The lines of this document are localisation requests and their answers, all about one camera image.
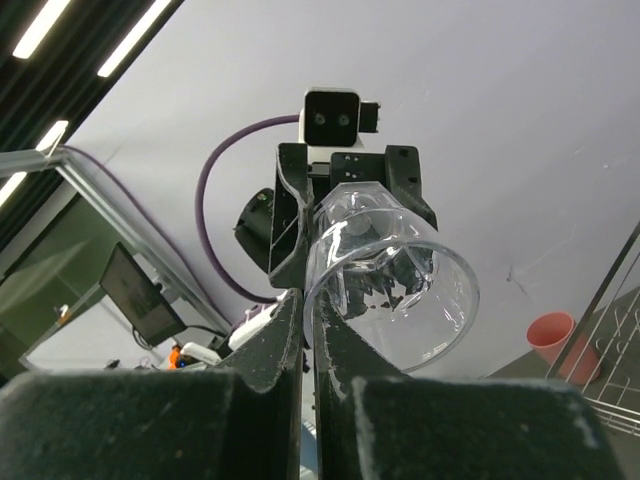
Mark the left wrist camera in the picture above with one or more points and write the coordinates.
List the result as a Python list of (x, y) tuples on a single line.
[(332, 120)]

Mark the pink plastic cup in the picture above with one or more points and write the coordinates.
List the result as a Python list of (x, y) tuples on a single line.
[(549, 334)]

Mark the aluminium frame post left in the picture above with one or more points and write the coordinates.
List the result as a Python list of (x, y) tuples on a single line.
[(67, 161)]

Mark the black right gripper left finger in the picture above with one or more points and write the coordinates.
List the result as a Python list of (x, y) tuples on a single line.
[(237, 420)]

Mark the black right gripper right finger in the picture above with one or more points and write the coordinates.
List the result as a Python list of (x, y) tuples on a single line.
[(374, 422)]

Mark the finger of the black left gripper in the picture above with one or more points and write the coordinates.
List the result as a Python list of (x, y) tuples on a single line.
[(290, 230), (403, 180)]

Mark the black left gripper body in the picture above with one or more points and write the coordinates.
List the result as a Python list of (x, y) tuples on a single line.
[(349, 188)]

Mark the computer monitor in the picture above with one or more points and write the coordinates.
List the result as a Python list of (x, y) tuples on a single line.
[(139, 299)]

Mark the wire dish rack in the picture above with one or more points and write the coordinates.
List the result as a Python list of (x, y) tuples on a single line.
[(610, 327)]

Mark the large clear plastic cup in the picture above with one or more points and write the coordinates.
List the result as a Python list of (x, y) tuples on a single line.
[(383, 269)]

